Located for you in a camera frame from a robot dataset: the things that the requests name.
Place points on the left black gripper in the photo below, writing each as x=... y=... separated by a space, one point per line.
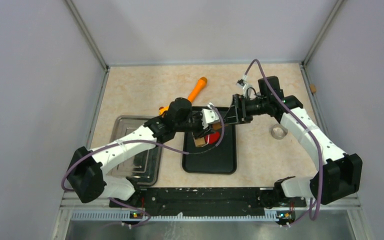
x=202 y=132

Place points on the small wooden block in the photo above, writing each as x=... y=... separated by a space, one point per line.
x=312 y=88

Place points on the black baking tray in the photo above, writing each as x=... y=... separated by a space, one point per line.
x=211 y=159

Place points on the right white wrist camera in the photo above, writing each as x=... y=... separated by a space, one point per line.
x=246 y=87

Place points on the orange toy carrot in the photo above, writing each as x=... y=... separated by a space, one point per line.
x=199 y=86

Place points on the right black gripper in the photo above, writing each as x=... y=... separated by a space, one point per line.
x=237 y=113

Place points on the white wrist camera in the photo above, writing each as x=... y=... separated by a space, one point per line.
x=209 y=116
x=246 y=87

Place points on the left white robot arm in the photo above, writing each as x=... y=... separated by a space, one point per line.
x=89 y=168

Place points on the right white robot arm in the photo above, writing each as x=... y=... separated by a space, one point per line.
x=339 y=173

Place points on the wooden rolling pin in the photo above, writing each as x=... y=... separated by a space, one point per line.
x=200 y=141

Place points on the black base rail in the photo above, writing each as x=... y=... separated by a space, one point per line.
x=206 y=201

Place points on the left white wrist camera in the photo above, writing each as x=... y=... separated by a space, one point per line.
x=209 y=116

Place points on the yellow toy car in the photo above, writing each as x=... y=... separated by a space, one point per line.
x=163 y=110

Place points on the red dough piece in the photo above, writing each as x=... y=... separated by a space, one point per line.
x=212 y=138

